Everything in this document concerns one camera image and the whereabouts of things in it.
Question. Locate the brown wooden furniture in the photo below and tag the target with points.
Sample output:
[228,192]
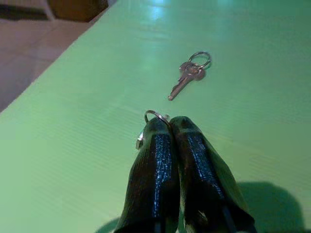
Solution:
[77,9]

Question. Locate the white furniture leg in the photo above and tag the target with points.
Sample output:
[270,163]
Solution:
[48,9]

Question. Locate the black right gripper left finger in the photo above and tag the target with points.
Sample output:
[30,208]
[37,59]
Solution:
[155,170]

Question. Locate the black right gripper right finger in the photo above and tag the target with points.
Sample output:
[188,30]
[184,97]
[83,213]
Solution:
[201,174]

